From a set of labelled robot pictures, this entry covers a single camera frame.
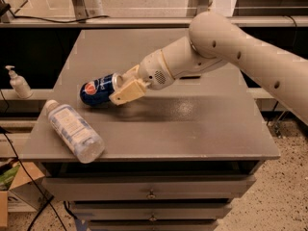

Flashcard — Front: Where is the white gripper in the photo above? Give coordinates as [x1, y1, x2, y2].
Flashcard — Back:
[109, 50, 175, 105]

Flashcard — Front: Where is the blue pepsi can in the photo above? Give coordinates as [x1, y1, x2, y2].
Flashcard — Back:
[80, 73, 123, 106]

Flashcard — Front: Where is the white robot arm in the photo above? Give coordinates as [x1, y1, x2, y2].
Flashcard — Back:
[109, 12, 308, 124]

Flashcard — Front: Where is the blue plastic water bottle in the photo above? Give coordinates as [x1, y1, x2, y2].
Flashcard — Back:
[45, 100, 105, 164]

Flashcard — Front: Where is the white pump dispenser bottle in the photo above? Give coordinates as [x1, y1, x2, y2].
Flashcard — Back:
[5, 65, 33, 99]

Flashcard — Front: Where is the yellow sponge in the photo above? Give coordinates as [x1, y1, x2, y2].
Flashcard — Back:
[180, 75, 201, 80]

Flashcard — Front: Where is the top grey drawer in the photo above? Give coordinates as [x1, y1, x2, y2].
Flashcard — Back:
[42, 175, 256, 201]

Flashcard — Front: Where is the grey drawer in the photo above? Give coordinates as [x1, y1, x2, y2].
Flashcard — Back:
[70, 200, 231, 220]
[42, 175, 256, 201]
[89, 220, 218, 231]

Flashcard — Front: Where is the middle grey drawer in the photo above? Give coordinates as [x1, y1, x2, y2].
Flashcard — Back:
[70, 200, 231, 220]

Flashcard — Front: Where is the bottom grey drawer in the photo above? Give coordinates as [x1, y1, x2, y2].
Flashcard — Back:
[89, 220, 218, 231]

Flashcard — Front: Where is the cardboard box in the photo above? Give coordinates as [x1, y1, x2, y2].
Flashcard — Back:
[0, 162, 51, 228]

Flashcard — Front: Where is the green packet in box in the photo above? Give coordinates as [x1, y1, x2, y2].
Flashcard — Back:
[0, 164, 19, 191]

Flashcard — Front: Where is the metal frame post left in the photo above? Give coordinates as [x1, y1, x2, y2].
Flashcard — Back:
[71, 0, 88, 20]

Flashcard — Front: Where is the black cable on floor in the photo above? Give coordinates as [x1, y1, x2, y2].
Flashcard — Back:
[0, 90, 68, 231]

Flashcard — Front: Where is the black cable on ledge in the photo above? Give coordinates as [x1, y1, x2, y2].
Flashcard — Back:
[0, 0, 111, 25]

